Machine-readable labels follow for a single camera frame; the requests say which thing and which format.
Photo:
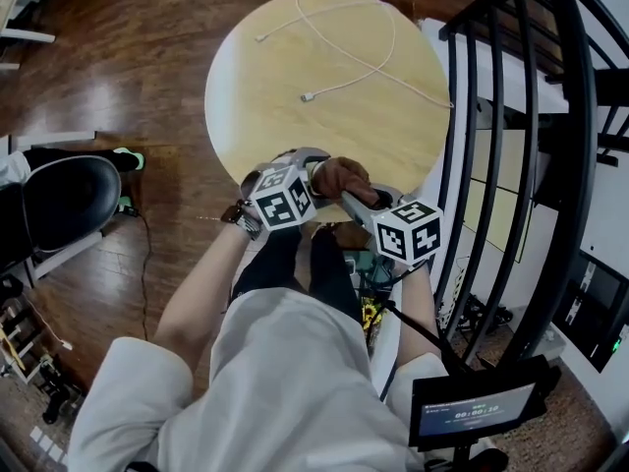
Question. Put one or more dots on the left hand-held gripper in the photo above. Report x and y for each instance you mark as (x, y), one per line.
(280, 199)

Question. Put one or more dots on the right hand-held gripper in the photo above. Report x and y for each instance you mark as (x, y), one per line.
(408, 234)

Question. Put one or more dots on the brown cloth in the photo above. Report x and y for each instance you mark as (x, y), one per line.
(344, 180)

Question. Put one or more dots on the person's left forearm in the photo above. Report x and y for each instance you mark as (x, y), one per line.
(196, 288)

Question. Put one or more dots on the person's right forearm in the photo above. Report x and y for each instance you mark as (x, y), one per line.
(417, 293)

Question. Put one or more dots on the green storage box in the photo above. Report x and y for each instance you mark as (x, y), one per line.
(366, 271)

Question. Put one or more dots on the round wooden side table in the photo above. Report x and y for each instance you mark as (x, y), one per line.
(275, 116)

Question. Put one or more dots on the wristwatch with metal band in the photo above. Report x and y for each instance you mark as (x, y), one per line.
(250, 224)

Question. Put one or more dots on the person's black trousers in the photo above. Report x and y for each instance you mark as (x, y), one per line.
(275, 263)

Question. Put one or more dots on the yellow sunflower bunch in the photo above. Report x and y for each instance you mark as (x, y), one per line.
(369, 312)

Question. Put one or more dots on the white power strip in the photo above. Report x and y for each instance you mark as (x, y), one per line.
(454, 288)

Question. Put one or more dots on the person's white shirt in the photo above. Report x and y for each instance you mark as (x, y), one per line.
(270, 386)

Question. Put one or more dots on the grey cardboard box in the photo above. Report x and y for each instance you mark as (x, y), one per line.
(548, 342)

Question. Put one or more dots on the black metal stair railing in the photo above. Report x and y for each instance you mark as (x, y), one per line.
(585, 116)

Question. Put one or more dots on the black tablet display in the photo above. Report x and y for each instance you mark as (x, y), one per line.
(472, 411)

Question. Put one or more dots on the black equipment case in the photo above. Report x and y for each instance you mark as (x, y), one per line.
(594, 303)

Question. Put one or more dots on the black office chair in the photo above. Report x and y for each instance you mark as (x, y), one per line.
(69, 199)

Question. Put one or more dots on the white desk base bar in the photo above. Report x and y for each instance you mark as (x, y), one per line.
(54, 138)

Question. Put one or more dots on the black tablet stand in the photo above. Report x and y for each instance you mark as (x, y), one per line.
(464, 460)

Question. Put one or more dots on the white-legged wooden desk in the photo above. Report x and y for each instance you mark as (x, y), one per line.
(29, 36)

